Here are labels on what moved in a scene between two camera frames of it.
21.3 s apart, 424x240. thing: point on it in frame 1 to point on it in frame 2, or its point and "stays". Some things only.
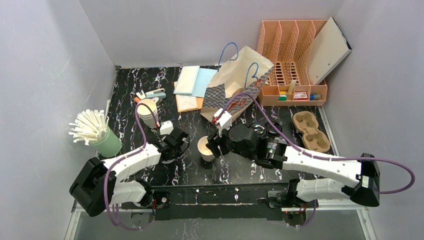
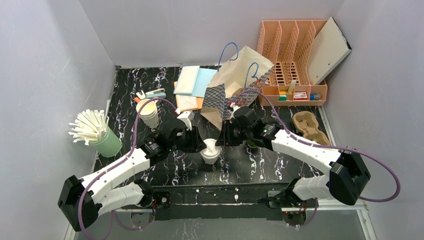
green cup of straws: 91,127 stays
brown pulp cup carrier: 313,139 stays
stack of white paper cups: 145,114 stays
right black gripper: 215,145 to 227,135
